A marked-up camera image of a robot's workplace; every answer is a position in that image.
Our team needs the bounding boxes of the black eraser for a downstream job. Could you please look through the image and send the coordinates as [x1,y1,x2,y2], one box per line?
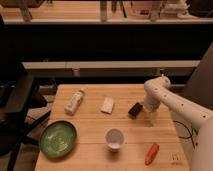
[128,102,143,117]

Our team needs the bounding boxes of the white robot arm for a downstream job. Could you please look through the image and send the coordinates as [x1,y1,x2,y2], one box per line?
[143,75,213,171]

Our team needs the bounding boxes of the white sponge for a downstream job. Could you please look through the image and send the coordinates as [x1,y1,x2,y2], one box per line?
[101,97,114,114]

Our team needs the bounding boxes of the orange carrot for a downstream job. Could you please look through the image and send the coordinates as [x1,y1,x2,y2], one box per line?
[145,143,159,165]

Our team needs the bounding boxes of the white cup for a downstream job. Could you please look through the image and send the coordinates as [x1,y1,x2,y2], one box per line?
[105,129,124,152]

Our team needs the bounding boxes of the grey chair back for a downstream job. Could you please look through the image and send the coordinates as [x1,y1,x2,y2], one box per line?
[183,43,213,110]

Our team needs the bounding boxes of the white plastic bottle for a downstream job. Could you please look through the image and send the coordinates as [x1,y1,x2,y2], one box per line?
[64,88,85,115]

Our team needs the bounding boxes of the green plate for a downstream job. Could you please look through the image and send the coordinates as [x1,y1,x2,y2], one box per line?
[39,120,77,158]

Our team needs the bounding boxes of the black office chair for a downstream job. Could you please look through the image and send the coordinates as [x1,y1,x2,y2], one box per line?
[0,60,50,171]

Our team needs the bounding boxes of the black cable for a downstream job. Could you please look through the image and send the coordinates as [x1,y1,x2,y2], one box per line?
[173,119,198,149]

